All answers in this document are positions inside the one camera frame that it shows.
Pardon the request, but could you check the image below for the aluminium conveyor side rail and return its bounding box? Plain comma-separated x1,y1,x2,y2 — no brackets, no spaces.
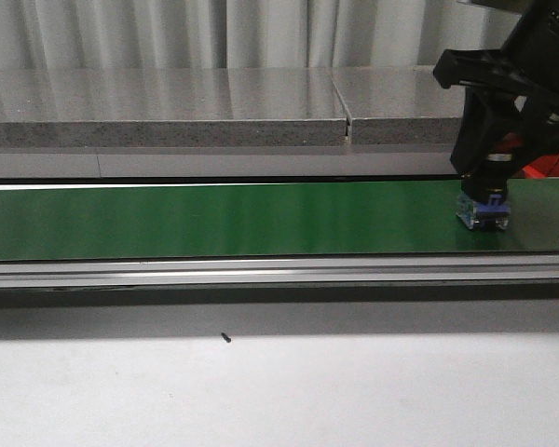
0,254,559,290

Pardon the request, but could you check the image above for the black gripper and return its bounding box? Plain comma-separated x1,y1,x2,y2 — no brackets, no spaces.
433,49,559,179

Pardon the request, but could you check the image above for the grey stone slab right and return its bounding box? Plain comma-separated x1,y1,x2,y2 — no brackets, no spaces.
332,66,464,144

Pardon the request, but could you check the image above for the white curtain backdrop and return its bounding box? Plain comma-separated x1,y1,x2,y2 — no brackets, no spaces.
0,1,517,69

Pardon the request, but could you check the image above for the grey stone slab left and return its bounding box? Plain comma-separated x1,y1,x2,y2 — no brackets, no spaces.
0,68,348,148

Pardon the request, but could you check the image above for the grey stone slab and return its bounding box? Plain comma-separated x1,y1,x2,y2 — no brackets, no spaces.
0,68,348,148
332,66,464,144

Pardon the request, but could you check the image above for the green conveyor belt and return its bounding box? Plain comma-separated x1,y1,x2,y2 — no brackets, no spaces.
0,178,559,262

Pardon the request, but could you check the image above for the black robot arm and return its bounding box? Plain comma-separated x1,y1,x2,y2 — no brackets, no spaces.
433,1,559,176

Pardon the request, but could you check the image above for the red plastic bin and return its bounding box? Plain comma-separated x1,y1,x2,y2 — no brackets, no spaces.
523,155,559,179

